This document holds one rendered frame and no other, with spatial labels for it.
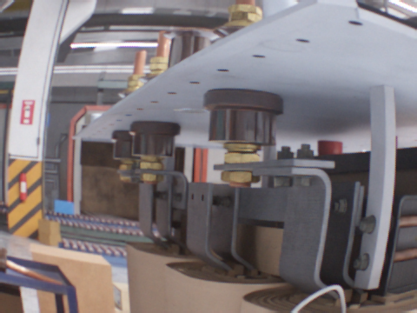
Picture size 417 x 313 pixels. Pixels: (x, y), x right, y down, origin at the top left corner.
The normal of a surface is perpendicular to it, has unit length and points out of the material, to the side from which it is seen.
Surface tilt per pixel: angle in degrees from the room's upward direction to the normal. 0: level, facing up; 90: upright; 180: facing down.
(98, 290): 90
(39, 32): 90
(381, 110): 90
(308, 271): 90
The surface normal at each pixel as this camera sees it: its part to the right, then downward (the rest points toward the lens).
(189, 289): -0.85, -0.07
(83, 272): 0.29, -0.04
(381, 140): -0.95, -0.07
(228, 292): -0.42, -0.07
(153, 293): -0.66, -0.07
